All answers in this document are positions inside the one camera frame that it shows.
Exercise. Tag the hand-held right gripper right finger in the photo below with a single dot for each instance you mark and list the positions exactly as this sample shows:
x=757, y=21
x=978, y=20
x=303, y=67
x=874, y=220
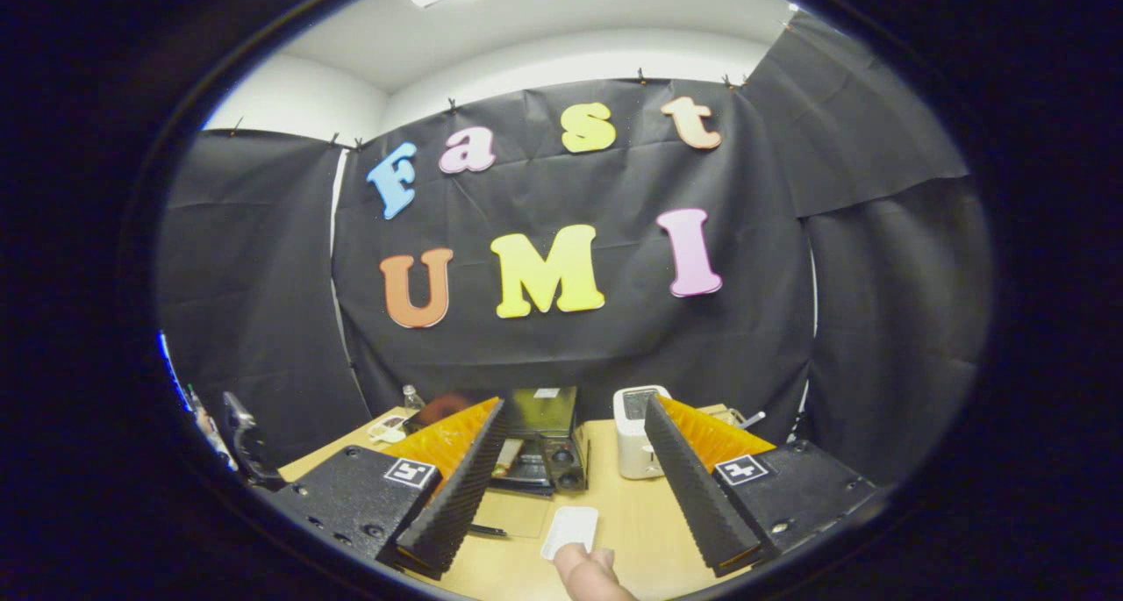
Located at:
x=693, y=487

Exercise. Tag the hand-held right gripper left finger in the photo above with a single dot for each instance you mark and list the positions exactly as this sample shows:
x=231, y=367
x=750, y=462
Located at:
x=456, y=496

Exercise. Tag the green and orange food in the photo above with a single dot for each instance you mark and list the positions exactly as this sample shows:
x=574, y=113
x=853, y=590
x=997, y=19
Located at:
x=507, y=459

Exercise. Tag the black electric oven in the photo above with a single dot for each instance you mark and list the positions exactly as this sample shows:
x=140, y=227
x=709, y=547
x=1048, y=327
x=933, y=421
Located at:
x=544, y=412

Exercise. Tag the white toaster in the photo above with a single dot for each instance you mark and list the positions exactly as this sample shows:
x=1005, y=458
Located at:
x=632, y=443

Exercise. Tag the white compartment dish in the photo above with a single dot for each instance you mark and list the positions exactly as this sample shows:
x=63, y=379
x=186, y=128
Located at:
x=386, y=428

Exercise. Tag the clear water bottle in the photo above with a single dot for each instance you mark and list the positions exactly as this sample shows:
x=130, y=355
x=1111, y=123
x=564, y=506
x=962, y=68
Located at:
x=411, y=398

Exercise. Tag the small white plate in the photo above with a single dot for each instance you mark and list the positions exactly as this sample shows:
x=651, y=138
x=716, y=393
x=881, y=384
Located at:
x=570, y=526

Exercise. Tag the black backdrop cloth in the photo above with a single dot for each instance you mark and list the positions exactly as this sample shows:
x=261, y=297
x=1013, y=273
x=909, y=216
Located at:
x=561, y=189

